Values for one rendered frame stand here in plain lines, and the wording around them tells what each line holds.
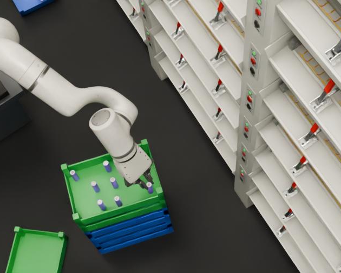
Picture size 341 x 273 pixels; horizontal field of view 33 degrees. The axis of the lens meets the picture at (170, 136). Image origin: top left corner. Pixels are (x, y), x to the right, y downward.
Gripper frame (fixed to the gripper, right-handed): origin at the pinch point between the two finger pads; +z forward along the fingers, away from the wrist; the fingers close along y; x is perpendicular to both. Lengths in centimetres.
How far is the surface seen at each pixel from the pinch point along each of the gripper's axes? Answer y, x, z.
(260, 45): -29, 43, -49
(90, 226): 21.9, -11.3, 8.1
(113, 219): 14.8, -8.0, 10.3
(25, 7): -34, -133, -9
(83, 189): 14.8, -19.2, 0.8
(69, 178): 15.4, -25.2, -1.9
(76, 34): -40, -106, 5
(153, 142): -24, -45, 34
